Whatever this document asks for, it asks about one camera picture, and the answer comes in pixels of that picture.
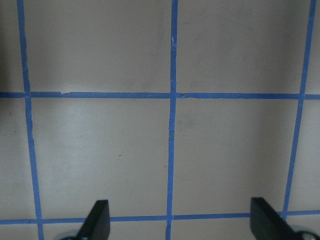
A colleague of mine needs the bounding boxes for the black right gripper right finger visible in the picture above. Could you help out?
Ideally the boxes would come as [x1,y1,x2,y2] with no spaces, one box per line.
[250,197,297,240]

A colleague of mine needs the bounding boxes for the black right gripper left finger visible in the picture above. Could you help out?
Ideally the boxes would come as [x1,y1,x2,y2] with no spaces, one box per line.
[75,200,111,240]

